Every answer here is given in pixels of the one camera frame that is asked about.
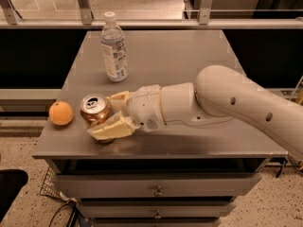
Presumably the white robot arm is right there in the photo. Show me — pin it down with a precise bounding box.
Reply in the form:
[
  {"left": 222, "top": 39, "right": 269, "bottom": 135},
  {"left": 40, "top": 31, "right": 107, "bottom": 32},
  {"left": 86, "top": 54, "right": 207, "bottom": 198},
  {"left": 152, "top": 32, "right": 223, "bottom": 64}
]
[{"left": 87, "top": 65, "right": 303, "bottom": 160}]

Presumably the black floor cable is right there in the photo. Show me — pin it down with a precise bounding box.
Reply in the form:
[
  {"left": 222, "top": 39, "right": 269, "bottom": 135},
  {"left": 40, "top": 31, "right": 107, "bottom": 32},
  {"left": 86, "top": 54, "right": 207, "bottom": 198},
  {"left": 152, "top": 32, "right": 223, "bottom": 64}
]
[{"left": 47, "top": 201, "right": 80, "bottom": 227}]

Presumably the orange fruit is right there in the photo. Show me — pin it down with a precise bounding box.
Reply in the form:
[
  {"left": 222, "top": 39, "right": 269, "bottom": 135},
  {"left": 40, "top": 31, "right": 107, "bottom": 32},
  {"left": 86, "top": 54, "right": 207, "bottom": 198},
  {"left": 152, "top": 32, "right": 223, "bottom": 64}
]
[{"left": 48, "top": 101, "right": 74, "bottom": 126}]

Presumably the top drawer metal knob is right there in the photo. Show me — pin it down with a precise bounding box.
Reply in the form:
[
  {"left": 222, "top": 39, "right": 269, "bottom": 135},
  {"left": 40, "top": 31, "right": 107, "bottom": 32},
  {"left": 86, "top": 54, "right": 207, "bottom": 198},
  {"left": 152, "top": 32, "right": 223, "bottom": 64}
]
[{"left": 154, "top": 186, "right": 164, "bottom": 198}]

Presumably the yellow metal frame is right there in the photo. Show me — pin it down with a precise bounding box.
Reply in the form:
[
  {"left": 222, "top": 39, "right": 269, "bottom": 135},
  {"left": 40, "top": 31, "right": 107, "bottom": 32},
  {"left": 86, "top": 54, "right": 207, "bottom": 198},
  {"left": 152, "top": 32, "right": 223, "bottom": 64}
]
[{"left": 294, "top": 80, "right": 303, "bottom": 105}]

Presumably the wire mesh basket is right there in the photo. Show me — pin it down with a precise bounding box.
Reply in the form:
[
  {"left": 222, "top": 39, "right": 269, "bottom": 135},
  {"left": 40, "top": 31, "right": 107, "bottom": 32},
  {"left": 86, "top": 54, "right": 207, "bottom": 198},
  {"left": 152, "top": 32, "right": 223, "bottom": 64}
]
[{"left": 40, "top": 167, "right": 68, "bottom": 202}]

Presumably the black chair seat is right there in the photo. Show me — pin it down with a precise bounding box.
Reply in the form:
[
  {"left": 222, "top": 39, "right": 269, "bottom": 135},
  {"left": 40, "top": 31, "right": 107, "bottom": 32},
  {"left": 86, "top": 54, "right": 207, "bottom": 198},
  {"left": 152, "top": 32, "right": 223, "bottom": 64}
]
[{"left": 0, "top": 169, "right": 28, "bottom": 221}]

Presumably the clear plastic water bottle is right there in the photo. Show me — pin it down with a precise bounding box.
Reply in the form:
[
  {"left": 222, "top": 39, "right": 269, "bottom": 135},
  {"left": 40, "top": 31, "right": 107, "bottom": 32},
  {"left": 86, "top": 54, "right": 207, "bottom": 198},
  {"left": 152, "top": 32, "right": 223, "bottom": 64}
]
[{"left": 100, "top": 11, "right": 129, "bottom": 82}]

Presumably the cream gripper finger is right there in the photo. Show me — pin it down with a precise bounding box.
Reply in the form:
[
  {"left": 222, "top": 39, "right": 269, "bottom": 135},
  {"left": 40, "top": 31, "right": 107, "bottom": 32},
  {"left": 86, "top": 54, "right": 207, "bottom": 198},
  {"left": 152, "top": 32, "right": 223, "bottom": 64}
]
[
  {"left": 87, "top": 112, "right": 139, "bottom": 141},
  {"left": 107, "top": 91, "right": 134, "bottom": 114}
]

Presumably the metal railing with posts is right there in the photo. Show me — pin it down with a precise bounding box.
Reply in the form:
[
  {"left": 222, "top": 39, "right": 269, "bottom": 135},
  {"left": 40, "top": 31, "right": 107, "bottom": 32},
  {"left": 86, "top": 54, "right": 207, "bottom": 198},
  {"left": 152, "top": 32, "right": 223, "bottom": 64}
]
[{"left": 0, "top": 0, "right": 303, "bottom": 29}]

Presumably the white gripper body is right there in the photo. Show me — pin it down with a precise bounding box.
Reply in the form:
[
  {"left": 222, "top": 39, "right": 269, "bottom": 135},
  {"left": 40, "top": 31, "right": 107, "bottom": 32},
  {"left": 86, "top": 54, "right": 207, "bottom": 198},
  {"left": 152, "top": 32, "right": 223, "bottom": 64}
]
[{"left": 128, "top": 85, "right": 165, "bottom": 132}]

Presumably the grey drawer cabinet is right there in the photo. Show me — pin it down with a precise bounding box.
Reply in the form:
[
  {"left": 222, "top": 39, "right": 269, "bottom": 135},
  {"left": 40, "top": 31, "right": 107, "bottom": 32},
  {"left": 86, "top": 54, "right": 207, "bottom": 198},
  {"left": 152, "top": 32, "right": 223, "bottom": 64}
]
[{"left": 33, "top": 30, "right": 287, "bottom": 227}]

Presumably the orange soda can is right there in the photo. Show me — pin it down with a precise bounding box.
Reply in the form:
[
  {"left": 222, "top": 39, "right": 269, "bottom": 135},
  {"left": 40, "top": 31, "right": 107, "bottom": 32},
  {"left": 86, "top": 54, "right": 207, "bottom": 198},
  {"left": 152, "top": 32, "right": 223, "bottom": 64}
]
[{"left": 80, "top": 94, "right": 111, "bottom": 130}]

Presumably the drawer metal knob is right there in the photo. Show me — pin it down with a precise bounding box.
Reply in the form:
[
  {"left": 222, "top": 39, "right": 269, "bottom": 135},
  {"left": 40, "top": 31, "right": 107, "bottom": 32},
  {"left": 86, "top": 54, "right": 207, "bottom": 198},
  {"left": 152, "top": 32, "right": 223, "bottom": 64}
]
[
  {"left": 154, "top": 186, "right": 164, "bottom": 198},
  {"left": 154, "top": 210, "right": 162, "bottom": 219}
]

